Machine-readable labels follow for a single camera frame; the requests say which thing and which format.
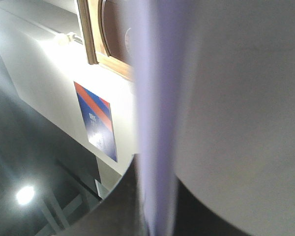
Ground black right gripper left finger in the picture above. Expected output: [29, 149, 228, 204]
[61, 153, 148, 236]

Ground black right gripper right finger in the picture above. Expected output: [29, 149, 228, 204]
[174, 180, 247, 236]

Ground white paper sheets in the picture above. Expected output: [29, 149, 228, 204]
[121, 0, 295, 236]

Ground blue and red poster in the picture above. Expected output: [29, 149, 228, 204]
[74, 82, 118, 162]

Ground wooden framed mirror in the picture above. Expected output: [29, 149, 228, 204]
[76, 0, 133, 81]

